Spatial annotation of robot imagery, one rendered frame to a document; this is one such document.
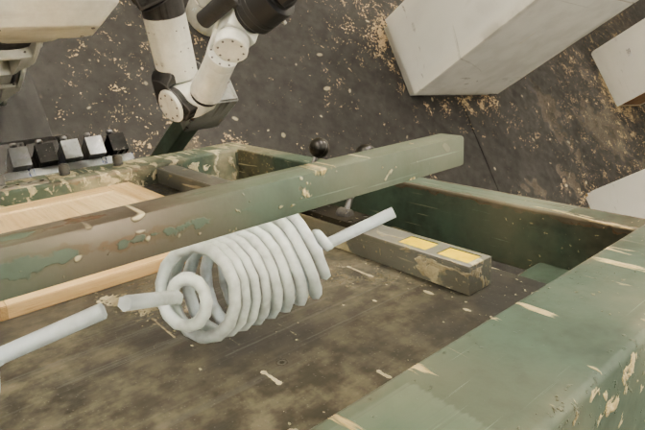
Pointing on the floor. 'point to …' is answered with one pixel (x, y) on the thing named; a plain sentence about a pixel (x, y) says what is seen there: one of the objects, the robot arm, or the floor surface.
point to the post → (174, 139)
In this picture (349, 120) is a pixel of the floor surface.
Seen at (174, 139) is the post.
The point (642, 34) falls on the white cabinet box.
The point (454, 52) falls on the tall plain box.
